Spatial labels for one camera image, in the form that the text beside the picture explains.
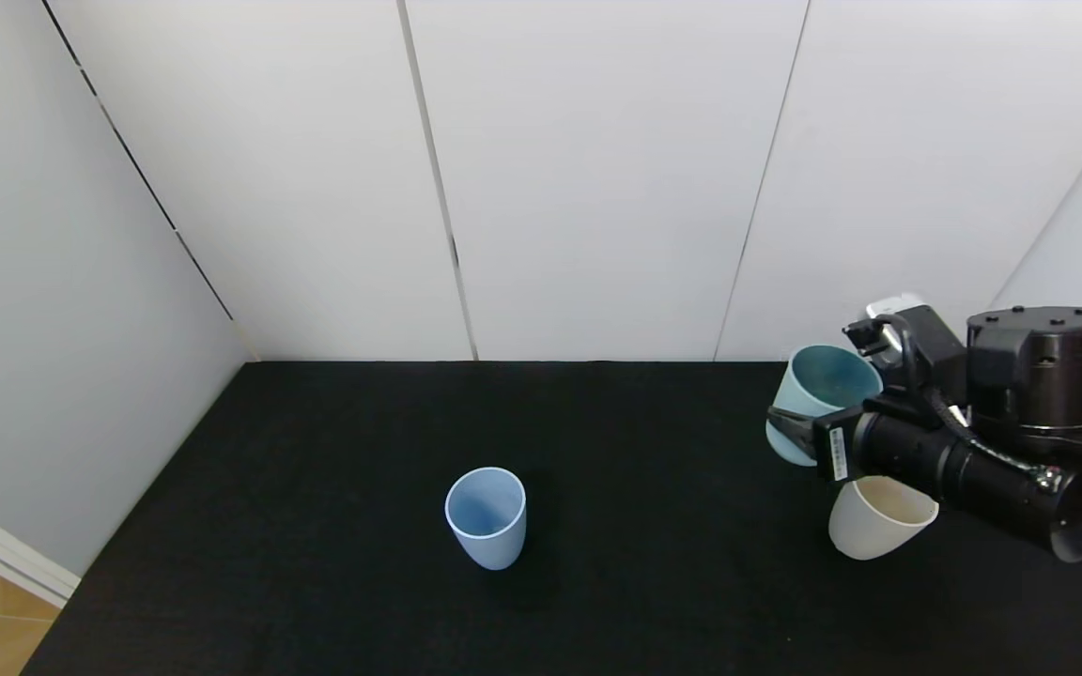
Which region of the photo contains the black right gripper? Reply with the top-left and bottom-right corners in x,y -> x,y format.
765,404 -> 956,501

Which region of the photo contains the teal plastic cup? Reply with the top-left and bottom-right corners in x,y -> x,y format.
765,345 -> 884,467

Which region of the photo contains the beige plastic cup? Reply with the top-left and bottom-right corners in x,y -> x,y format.
828,475 -> 939,561

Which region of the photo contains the light blue plastic cup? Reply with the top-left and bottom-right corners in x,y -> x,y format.
445,467 -> 528,571

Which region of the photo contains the black table cloth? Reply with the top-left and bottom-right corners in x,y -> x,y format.
23,361 -> 1082,676

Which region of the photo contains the black camera cable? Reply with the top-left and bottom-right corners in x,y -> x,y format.
874,313 -> 1063,489

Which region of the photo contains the white wrist camera black mount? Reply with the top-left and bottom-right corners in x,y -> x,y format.
865,293 -> 966,400

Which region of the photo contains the white wall trim strip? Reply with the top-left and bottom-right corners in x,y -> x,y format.
0,486 -> 82,609

